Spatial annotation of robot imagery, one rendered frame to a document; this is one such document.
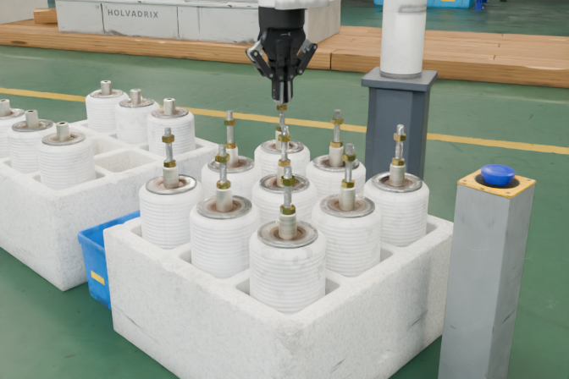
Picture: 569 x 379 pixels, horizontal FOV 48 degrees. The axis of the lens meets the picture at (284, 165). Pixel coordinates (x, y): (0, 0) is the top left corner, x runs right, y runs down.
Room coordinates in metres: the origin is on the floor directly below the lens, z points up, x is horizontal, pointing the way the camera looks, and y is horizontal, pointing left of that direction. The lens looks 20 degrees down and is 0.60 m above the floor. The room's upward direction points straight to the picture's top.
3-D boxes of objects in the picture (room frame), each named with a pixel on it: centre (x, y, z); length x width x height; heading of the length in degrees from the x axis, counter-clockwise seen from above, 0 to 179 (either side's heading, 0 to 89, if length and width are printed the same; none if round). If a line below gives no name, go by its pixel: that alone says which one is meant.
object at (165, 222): (0.87, 0.17, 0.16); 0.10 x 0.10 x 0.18
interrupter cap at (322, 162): (0.96, -0.08, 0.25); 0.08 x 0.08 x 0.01
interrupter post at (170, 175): (0.87, 0.17, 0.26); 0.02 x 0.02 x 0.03
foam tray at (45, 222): (1.26, 0.40, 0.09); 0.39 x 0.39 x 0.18; 47
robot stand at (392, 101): (1.41, -0.26, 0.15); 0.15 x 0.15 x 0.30; 69
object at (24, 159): (1.17, 0.48, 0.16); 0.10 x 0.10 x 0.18
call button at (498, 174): (0.73, -0.26, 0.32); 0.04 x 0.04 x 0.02
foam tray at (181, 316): (0.88, 0.00, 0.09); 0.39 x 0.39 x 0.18; 46
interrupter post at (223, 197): (0.79, 0.08, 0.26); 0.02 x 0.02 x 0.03
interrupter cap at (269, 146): (1.05, 0.00, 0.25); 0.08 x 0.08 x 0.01
